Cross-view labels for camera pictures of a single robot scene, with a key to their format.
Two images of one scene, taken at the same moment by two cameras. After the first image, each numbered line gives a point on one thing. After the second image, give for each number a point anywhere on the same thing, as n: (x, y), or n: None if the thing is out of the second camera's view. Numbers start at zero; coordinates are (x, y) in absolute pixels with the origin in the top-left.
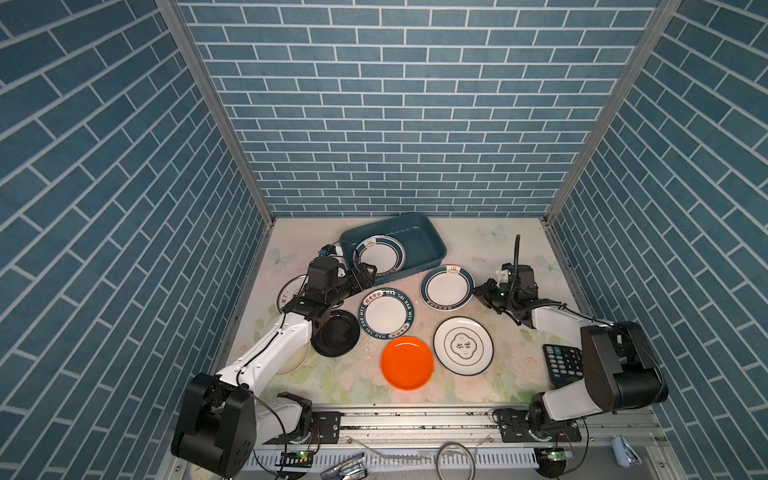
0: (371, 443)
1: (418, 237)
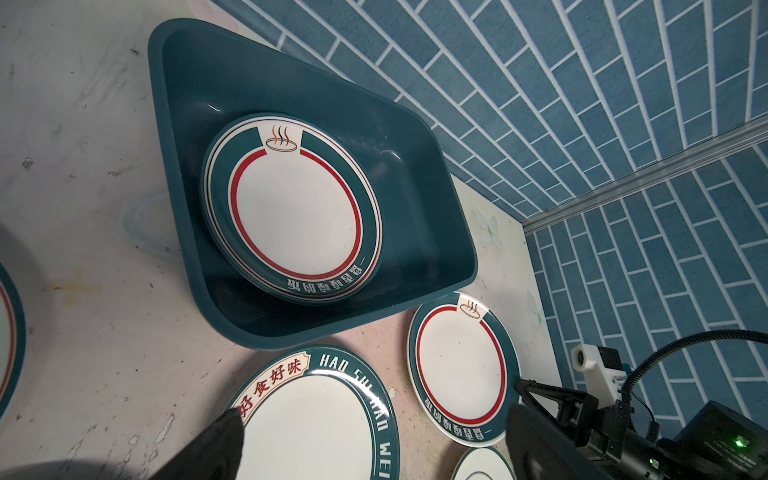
0: None
1: (205, 76)
